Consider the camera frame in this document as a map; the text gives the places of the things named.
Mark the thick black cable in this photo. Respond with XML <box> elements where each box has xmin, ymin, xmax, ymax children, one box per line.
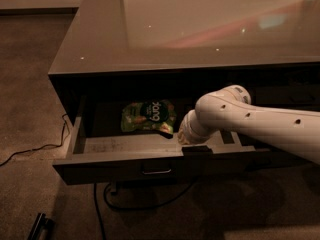
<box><xmin>93</xmin><ymin>180</ymin><xmax>198</xmax><ymax>240</ymax></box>

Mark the dark cabinet with glossy top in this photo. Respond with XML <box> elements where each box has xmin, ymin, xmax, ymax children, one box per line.
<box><xmin>48</xmin><ymin>0</ymin><xmax>320</xmax><ymax>195</ymax></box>

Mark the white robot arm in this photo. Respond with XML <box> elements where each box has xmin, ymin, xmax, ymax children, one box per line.
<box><xmin>178</xmin><ymin>85</ymin><xmax>320</xmax><ymax>164</ymax></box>

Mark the green snack bag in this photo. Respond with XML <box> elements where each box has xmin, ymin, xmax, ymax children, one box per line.
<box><xmin>121</xmin><ymin>100</ymin><xmax>177</xmax><ymax>137</ymax></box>

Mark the black metal bar on floor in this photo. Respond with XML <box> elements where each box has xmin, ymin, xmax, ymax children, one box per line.
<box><xmin>27</xmin><ymin>213</ymin><xmax>55</xmax><ymax>240</ymax></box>

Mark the drawer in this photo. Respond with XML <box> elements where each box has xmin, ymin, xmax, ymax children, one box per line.
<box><xmin>53</xmin><ymin>97</ymin><xmax>271</xmax><ymax>185</ymax></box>
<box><xmin>250</xmin><ymin>85</ymin><xmax>320</xmax><ymax>107</ymax></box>

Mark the thin black cable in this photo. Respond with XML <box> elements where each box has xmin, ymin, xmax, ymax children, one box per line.
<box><xmin>0</xmin><ymin>113</ymin><xmax>73</xmax><ymax>168</ymax></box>

